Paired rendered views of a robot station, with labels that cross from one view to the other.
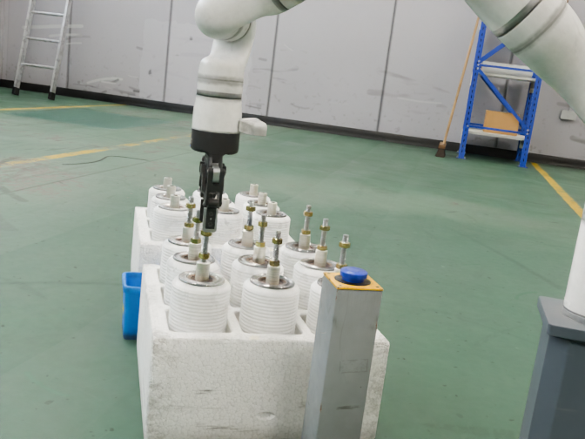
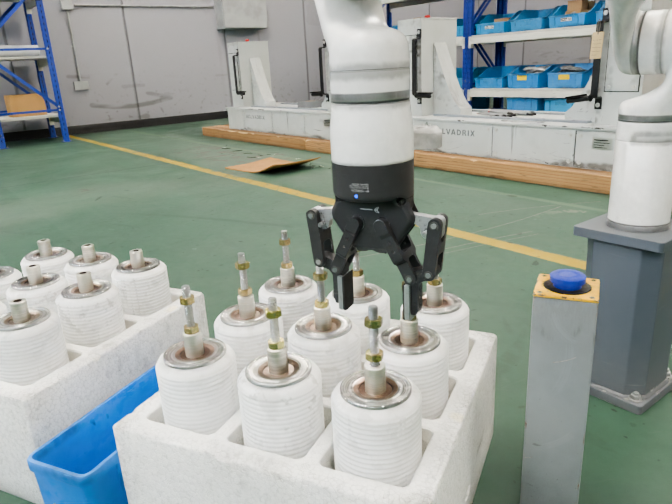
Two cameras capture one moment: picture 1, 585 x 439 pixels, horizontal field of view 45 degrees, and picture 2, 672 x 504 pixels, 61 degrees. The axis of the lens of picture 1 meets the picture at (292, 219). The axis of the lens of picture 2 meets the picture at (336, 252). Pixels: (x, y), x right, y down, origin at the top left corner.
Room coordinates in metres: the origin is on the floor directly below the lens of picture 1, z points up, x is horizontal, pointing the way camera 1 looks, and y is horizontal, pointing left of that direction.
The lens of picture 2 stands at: (0.78, 0.55, 0.58)
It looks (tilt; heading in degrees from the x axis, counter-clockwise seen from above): 18 degrees down; 311
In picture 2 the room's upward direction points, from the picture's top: 3 degrees counter-clockwise
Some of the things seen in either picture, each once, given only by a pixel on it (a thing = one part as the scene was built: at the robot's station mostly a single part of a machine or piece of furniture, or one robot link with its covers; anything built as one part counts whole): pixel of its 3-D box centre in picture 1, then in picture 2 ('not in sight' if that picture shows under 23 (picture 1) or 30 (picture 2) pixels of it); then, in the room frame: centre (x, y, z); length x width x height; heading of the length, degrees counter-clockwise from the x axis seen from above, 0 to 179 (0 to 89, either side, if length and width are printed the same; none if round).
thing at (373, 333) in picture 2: (205, 245); (374, 339); (1.09, 0.13, 0.31); 0.01 x 0.01 x 0.08
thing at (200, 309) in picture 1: (197, 331); (378, 460); (1.09, 0.13, 0.16); 0.10 x 0.10 x 0.18
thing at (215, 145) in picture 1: (213, 155); (373, 201); (1.09, 0.13, 0.45); 0.08 x 0.08 x 0.09
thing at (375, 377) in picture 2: (202, 271); (375, 378); (1.09, 0.13, 0.26); 0.02 x 0.02 x 0.03
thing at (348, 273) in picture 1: (353, 276); (567, 281); (0.98, -0.10, 0.32); 0.04 x 0.04 x 0.02
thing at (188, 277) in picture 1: (201, 279); (375, 389); (1.09, 0.13, 0.25); 0.08 x 0.08 x 0.01
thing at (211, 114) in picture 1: (230, 111); (379, 121); (1.09, 0.12, 0.53); 0.11 x 0.09 x 0.06; 103
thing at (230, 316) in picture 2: (246, 244); (247, 314); (1.35, 0.08, 0.25); 0.08 x 0.08 x 0.01
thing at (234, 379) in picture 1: (249, 344); (329, 430); (1.24, 0.05, 0.09); 0.39 x 0.39 x 0.18; 16
